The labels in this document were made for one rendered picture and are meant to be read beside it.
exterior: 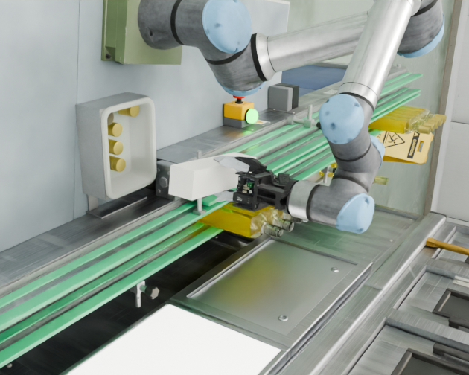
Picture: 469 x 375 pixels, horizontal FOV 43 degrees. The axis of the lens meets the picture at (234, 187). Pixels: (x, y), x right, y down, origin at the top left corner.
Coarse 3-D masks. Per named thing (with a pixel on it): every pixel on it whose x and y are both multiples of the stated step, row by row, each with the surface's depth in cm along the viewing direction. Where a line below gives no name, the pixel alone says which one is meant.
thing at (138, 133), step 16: (144, 112) 148; (128, 128) 151; (144, 128) 149; (128, 144) 152; (144, 144) 151; (128, 160) 154; (144, 160) 152; (112, 176) 150; (128, 176) 152; (144, 176) 153; (112, 192) 143; (128, 192) 146
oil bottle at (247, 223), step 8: (224, 208) 159; (232, 208) 159; (240, 208) 159; (208, 216) 161; (216, 216) 159; (224, 216) 158; (232, 216) 156; (240, 216) 155; (248, 216) 155; (256, 216) 155; (264, 216) 156; (208, 224) 162; (216, 224) 160; (224, 224) 159; (232, 224) 157; (240, 224) 155; (248, 224) 154; (256, 224) 153; (240, 232) 156; (248, 232) 155; (256, 232) 154
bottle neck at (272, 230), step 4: (264, 224) 154; (268, 224) 154; (272, 224) 154; (264, 228) 153; (268, 228) 153; (272, 228) 152; (276, 228) 152; (280, 228) 152; (264, 232) 154; (268, 232) 153; (272, 232) 152; (276, 232) 152; (280, 232) 154; (272, 236) 154; (276, 236) 152; (280, 236) 153
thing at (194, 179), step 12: (216, 156) 135; (252, 156) 139; (180, 168) 121; (192, 168) 121; (204, 168) 122; (216, 168) 126; (228, 168) 129; (180, 180) 121; (192, 180) 120; (204, 180) 123; (216, 180) 127; (228, 180) 131; (180, 192) 122; (192, 192) 120; (204, 192) 124; (216, 192) 128
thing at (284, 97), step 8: (272, 88) 208; (280, 88) 206; (288, 88) 206; (296, 88) 209; (272, 96) 209; (280, 96) 207; (288, 96) 205; (296, 96) 210; (272, 104) 210; (280, 104) 208; (288, 104) 207; (296, 104) 212
